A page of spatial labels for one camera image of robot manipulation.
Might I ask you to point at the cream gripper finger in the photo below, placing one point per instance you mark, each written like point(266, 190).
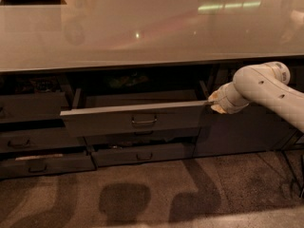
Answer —
point(218, 109)
point(215, 95)

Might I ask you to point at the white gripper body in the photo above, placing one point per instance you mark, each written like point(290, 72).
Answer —
point(224, 99)

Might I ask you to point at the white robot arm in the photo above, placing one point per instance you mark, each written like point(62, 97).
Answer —
point(266, 85)

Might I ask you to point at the grey drawer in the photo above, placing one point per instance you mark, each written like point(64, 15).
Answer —
point(127, 113)
point(68, 163)
point(143, 137)
point(148, 153)
point(31, 107)
point(37, 139)

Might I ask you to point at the grey cabinet door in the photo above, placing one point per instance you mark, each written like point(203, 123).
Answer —
point(255, 128)

